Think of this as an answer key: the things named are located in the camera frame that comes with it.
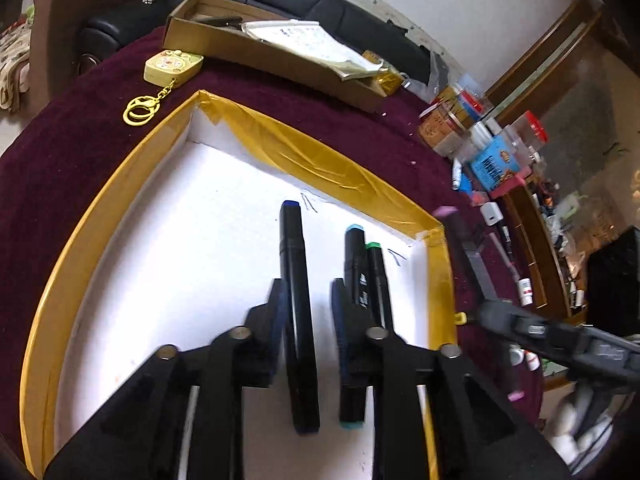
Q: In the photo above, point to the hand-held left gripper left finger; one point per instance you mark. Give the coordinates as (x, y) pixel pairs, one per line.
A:
(278, 325)

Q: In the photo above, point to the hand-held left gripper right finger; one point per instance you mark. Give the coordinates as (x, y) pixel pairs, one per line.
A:
(340, 332)

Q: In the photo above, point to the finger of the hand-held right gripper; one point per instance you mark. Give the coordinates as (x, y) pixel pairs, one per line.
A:
(480, 272)

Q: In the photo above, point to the white pill bottle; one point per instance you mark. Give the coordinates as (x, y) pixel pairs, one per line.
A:
(524, 291)

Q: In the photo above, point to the black marker with pink caps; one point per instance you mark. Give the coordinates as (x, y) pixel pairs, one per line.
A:
(457, 225)

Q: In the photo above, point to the black marker with blue caps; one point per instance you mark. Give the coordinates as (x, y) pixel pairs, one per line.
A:
(297, 270)

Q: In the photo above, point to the black marker with cyan caps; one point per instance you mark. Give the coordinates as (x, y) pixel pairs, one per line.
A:
(356, 260)

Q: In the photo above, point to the white tray with yellow tape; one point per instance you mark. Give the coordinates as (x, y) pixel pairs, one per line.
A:
(210, 220)

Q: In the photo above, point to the white pen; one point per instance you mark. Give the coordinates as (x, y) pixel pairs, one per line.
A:
(507, 255)

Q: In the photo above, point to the white charger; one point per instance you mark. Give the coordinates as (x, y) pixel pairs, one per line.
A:
(492, 214)

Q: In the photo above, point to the wooden cabinet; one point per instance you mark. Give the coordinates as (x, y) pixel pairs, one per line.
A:
(537, 255)

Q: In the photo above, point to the black marker with green cap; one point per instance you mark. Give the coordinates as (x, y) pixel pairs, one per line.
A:
(377, 275)

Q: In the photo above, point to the white rounded object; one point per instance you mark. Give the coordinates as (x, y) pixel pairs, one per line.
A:
(565, 422)

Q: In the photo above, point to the black box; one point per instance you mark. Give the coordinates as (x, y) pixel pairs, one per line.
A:
(615, 280)

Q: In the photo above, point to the blue cartoon-label jar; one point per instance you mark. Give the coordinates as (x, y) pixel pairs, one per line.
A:
(495, 165)

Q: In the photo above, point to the clear jar with red lid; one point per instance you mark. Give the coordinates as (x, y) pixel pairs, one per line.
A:
(527, 132)

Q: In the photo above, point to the gold-label jar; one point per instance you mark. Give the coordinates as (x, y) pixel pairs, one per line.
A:
(442, 117)

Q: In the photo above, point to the gold foil packet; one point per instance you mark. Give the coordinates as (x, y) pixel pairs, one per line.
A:
(387, 77)

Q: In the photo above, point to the brown cardboard box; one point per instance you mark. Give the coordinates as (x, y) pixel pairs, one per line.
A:
(280, 62)

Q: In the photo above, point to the maroon velvet tablecloth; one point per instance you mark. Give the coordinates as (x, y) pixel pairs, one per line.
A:
(75, 130)

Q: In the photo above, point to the white paper stack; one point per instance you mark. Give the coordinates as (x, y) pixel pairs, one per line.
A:
(305, 42)

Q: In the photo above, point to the patterned cloth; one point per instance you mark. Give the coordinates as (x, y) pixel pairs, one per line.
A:
(12, 67)

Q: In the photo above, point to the pink-brown armchair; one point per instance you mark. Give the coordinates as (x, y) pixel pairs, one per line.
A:
(65, 5)

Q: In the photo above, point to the wooden door frame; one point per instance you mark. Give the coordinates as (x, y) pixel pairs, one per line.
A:
(550, 45)

